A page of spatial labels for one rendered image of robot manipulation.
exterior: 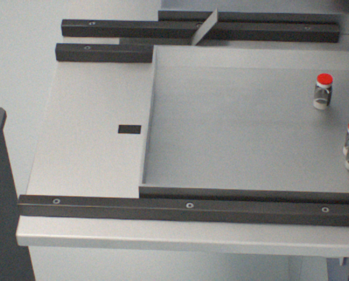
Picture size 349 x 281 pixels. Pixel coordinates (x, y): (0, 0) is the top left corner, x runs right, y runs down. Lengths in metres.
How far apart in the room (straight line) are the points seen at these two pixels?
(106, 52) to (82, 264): 0.96
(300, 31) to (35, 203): 0.47
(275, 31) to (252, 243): 0.37
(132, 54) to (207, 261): 0.96
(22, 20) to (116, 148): 1.76
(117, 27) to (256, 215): 0.39
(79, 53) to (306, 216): 0.41
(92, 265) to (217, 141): 1.03
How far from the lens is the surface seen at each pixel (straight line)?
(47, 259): 2.08
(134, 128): 1.09
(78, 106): 1.13
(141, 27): 1.22
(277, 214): 0.97
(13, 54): 2.66
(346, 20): 1.24
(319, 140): 1.08
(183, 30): 1.22
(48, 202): 0.99
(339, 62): 1.18
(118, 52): 1.18
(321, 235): 0.98
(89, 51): 1.19
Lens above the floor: 1.64
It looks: 45 degrees down
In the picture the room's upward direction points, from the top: 1 degrees counter-clockwise
